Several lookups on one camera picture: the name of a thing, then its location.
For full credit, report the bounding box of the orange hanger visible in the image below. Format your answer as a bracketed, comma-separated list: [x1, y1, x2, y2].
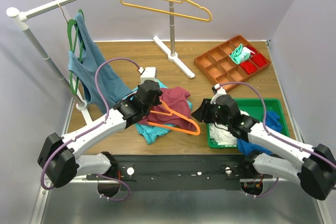
[146, 99, 202, 136]

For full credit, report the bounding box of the green plastic bin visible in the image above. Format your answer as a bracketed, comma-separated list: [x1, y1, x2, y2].
[206, 98, 290, 149]

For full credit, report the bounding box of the royal blue cloth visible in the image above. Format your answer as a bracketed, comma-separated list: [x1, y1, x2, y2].
[237, 111, 283, 156]

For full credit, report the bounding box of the red cloth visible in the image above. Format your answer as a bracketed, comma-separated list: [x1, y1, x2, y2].
[239, 53, 269, 74]

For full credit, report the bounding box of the maroon tank top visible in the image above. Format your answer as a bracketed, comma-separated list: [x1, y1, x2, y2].
[139, 87, 201, 135]

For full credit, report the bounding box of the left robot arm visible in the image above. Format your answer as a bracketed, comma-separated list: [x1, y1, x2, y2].
[37, 80, 162, 188]

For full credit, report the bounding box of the turquoise folded shirt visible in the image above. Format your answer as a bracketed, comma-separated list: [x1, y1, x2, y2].
[127, 79, 193, 145]

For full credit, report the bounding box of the white cloth in bin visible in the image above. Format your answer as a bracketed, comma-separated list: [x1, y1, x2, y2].
[207, 123, 241, 148]

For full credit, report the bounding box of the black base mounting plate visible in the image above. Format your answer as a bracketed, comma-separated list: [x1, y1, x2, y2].
[86, 154, 279, 192]

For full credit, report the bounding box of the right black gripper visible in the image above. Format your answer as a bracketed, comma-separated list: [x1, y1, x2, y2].
[191, 98, 231, 127]

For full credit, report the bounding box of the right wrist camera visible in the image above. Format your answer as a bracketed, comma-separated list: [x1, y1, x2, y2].
[211, 83, 227, 104]

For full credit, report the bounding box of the mint green cloth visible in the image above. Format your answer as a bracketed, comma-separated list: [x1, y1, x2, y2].
[229, 44, 252, 65]

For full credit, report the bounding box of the blue-grey hanging tank top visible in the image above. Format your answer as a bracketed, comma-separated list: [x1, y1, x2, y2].
[80, 24, 131, 114]

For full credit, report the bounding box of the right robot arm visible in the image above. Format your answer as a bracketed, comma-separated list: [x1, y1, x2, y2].
[192, 94, 335, 200]

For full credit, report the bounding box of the orange compartment tray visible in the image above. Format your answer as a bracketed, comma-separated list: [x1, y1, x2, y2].
[194, 35, 271, 85]

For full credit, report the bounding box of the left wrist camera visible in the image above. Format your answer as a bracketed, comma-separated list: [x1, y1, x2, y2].
[138, 67, 157, 84]

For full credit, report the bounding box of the white clothes rack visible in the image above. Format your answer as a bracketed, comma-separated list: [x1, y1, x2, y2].
[5, 0, 196, 125]

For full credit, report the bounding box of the yellow hanger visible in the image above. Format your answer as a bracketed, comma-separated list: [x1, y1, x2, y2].
[119, 0, 213, 22]

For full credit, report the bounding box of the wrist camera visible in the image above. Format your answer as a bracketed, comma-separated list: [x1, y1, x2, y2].
[138, 67, 157, 84]
[211, 83, 227, 104]

